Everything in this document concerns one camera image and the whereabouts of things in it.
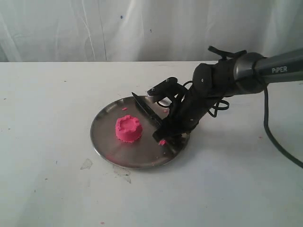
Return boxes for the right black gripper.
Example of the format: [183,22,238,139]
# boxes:
[152,84,222,142]

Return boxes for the black kitchen knife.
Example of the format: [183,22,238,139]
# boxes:
[131,92,184,156]

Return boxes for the pink putty lump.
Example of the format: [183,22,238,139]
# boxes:
[115,115,143,143]

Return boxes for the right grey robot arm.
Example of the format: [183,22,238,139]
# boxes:
[147,49,303,141]

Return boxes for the round stainless steel plate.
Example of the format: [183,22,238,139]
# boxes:
[90,96,190,169]

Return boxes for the white backdrop curtain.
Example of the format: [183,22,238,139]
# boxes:
[0,0,303,61]

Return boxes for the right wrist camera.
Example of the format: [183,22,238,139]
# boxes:
[147,77,186,103]

